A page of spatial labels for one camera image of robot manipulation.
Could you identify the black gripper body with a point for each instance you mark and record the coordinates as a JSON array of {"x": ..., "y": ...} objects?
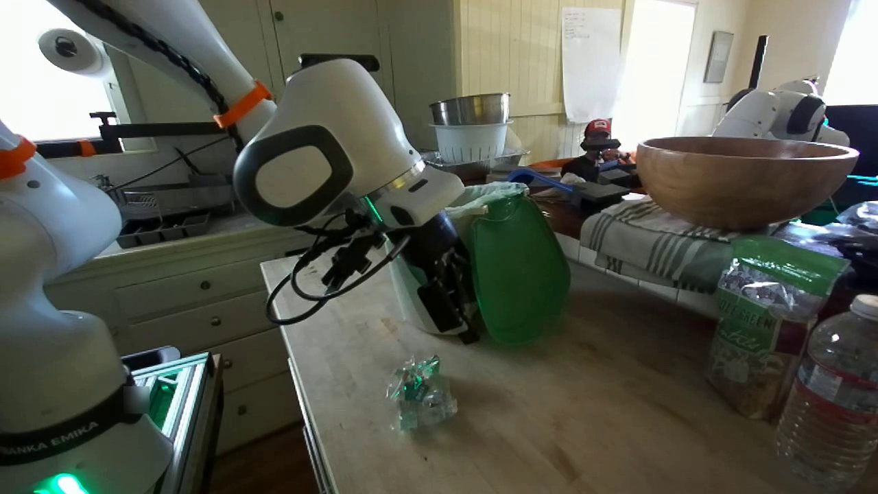
[{"x": 436, "y": 281}]

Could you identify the green bin lid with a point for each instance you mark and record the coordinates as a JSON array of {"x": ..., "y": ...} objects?
[{"x": 520, "y": 273}]

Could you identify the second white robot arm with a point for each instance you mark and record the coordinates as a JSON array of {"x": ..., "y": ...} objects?
[{"x": 792, "y": 110}]

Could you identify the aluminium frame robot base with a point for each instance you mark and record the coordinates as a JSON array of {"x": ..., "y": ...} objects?
[{"x": 185, "y": 398}]

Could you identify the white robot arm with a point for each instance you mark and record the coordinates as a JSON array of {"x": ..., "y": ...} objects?
[{"x": 72, "y": 418}]

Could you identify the white plastic container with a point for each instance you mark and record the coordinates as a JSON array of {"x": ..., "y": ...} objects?
[{"x": 471, "y": 144}]

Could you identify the crumpled clear plastic wrapper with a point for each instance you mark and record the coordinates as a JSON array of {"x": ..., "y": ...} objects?
[{"x": 420, "y": 396}]

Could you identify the stainless steel mixing bowl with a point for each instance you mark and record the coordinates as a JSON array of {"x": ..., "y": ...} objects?
[{"x": 479, "y": 108}]

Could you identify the red and black figurine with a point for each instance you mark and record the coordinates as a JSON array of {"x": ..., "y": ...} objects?
[{"x": 598, "y": 151}]

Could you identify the white drawer cabinet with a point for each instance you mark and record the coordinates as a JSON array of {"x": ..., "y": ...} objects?
[{"x": 198, "y": 295}]

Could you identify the striped dish towel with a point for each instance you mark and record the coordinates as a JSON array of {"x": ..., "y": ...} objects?
[{"x": 646, "y": 241}]

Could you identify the wooden bowl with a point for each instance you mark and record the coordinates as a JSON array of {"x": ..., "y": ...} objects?
[{"x": 742, "y": 182}]

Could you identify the green and clear food bag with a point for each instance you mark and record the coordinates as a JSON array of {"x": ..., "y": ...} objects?
[{"x": 768, "y": 296}]

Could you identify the clear plastic water bottle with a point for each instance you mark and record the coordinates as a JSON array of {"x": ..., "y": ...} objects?
[{"x": 829, "y": 425}]

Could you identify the white paper on wall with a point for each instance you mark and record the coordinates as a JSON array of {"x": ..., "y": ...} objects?
[{"x": 590, "y": 62}]

